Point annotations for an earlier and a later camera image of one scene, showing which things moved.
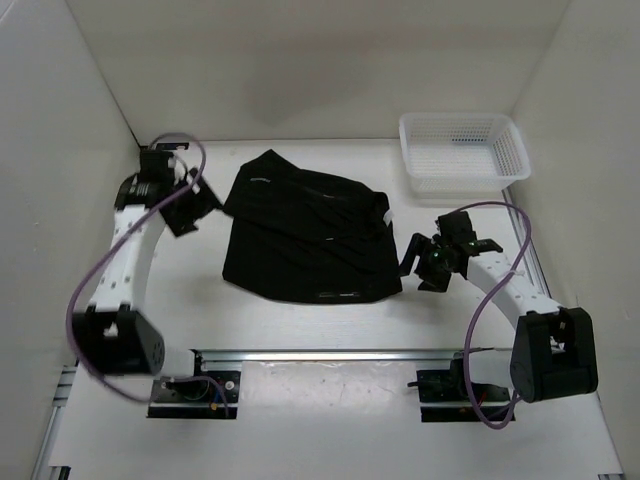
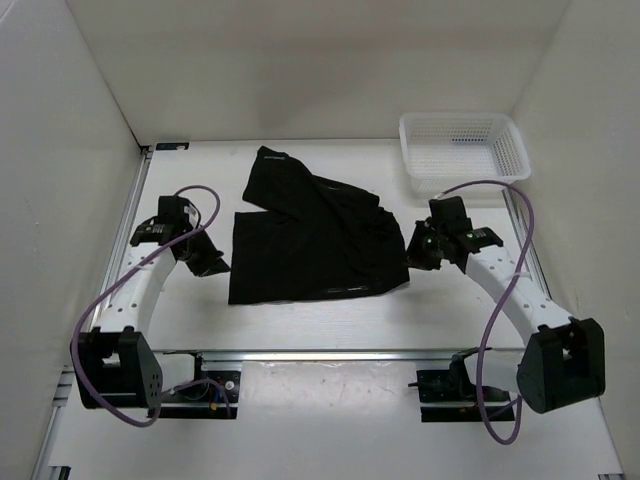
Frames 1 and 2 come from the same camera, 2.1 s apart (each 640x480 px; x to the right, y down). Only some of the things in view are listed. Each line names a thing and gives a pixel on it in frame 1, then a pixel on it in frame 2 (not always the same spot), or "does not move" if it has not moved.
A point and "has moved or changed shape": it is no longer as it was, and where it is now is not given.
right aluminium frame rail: (548, 292) does not move
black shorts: (309, 235) has moved or changed shape
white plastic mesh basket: (453, 155) does not move
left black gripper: (205, 202) to (217, 266)
